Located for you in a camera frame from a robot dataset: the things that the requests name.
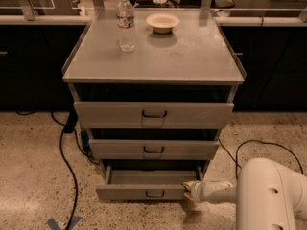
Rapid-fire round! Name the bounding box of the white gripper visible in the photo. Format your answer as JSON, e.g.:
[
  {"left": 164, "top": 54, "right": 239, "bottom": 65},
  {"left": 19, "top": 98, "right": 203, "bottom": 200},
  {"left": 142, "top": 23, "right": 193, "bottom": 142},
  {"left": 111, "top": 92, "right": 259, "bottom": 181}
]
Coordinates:
[{"left": 183, "top": 181, "right": 234, "bottom": 204}]

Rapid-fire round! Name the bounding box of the grey drawer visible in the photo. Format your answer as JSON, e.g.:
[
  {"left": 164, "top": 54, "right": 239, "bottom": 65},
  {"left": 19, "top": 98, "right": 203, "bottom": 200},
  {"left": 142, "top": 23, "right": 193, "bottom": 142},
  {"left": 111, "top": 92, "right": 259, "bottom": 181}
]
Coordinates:
[
  {"left": 97, "top": 160, "right": 203, "bottom": 200},
  {"left": 89, "top": 139, "right": 219, "bottom": 160},
  {"left": 74, "top": 101, "right": 233, "bottom": 129}
]

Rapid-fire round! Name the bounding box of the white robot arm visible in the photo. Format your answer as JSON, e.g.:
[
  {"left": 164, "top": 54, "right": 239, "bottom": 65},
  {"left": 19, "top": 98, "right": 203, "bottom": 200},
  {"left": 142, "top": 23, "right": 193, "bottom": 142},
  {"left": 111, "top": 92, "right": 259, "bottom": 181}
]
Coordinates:
[{"left": 184, "top": 158, "right": 307, "bottom": 230}]

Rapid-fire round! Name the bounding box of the grey drawer cabinet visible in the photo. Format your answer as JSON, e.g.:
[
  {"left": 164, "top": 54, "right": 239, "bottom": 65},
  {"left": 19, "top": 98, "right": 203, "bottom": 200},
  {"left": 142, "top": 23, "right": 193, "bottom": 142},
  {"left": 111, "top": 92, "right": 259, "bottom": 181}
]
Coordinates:
[{"left": 61, "top": 7, "right": 248, "bottom": 190}]

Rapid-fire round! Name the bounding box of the black power strip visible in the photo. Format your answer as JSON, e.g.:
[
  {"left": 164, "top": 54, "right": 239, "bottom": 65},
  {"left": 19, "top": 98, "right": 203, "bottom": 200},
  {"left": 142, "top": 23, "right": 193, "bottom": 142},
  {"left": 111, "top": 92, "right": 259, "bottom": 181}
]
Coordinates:
[{"left": 63, "top": 107, "right": 78, "bottom": 133}]

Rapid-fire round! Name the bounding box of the blue tape floor mark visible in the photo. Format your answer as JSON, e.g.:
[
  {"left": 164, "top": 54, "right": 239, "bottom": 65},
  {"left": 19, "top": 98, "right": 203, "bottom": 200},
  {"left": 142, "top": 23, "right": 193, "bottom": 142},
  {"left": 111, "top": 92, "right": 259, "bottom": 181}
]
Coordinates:
[{"left": 47, "top": 216, "right": 82, "bottom": 230}]

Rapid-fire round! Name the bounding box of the white paper bowl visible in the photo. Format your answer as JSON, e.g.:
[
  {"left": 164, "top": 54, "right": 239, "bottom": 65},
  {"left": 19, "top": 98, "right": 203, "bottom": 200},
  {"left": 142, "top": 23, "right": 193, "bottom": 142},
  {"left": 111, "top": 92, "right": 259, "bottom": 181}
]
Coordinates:
[{"left": 146, "top": 13, "right": 179, "bottom": 34}]

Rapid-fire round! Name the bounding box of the clear plastic water bottle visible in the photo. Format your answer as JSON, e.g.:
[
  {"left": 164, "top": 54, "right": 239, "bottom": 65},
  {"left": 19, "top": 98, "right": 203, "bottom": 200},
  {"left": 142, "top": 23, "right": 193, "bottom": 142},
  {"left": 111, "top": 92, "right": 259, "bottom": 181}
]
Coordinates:
[{"left": 116, "top": 0, "right": 135, "bottom": 53}]

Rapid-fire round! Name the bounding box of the dark counter with white top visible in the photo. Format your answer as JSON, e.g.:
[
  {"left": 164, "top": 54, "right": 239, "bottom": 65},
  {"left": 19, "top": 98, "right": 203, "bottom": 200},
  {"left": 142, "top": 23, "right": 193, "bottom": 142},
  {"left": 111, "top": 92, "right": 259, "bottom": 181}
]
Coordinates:
[{"left": 0, "top": 25, "right": 307, "bottom": 111}]

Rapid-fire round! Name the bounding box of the black cable right floor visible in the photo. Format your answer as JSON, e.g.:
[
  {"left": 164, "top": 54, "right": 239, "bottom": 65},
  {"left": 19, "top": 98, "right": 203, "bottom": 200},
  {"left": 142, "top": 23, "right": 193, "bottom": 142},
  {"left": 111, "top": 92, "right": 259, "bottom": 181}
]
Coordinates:
[{"left": 218, "top": 139, "right": 304, "bottom": 179}]

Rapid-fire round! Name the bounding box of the black cable floor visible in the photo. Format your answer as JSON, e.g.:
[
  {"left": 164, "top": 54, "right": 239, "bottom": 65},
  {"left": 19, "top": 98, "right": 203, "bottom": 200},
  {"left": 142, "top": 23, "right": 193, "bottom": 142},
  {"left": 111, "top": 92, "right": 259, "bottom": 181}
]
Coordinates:
[
  {"left": 50, "top": 111, "right": 97, "bottom": 230},
  {"left": 218, "top": 139, "right": 304, "bottom": 179}
]

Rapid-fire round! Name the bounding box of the black cable left floor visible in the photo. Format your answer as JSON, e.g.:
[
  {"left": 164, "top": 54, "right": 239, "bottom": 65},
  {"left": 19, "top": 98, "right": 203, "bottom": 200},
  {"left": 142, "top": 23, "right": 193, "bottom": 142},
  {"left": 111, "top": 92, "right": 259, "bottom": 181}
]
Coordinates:
[{"left": 50, "top": 111, "right": 97, "bottom": 230}]

